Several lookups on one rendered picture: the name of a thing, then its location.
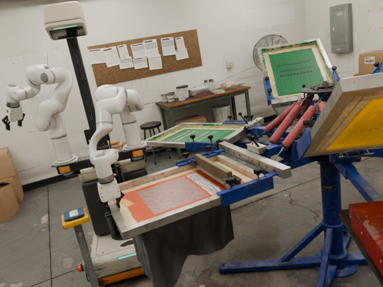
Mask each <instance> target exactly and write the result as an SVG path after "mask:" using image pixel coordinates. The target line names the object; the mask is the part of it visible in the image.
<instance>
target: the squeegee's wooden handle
mask: <svg viewBox="0 0 383 287"><path fill-rule="evenodd" d="M195 161H196V162H197V166H199V167H201V168H203V169H205V170H206V171H208V172H209V173H211V174H213V175H214V176H216V177H217V178H219V179H221V180H222V181H224V180H223V178H225V179H226V178H228V177H233V174H232V171H230V170H228V169H226V168H225V167H223V166H221V165H219V164H217V163H215V162H213V161H211V160H209V159H208V158H206V157H204V156H202V155H200V154H195Z"/></svg>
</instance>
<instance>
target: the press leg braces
mask: <svg viewBox="0 0 383 287"><path fill-rule="evenodd" d="M321 232H323V225H322V223H321V222H320V223H319V224H318V225H317V226H316V227H315V228H314V229H313V230H312V231H311V232H310V233H308V234H307V235H306V236H305V237H304V238H303V239H302V240H300V241H299V242H298V243H297V244H296V245H295V246H294V247H293V248H292V249H291V250H290V251H289V252H287V253H286V254H285V255H284V256H283V257H282V258H277V259H278V264H293V263H294V262H293V259H292V258H293V257H295V256H296V255H297V254H298V253H299V252H300V251H301V250H302V249H303V248H304V247H306V246H307V245H308V244H309V243H310V242H311V241H312V240H313V239H314V238H315V237H317V236H318V235H319V234H320V233H321ZM343 236H347V237H349V236H350V233H349V232H348V230H347V228H346V227H345V225H344V231H343ZM332 239H333V229H332V228H327V230H326V235H325V242H324V248H323V255H322V259H321V265H320V270H319V276H318V280H317V283H316V285H315V287H327V286H328V284H325V280H326V276H327V270H328V264H329V258H330V254H331V246H332Z"/></svg>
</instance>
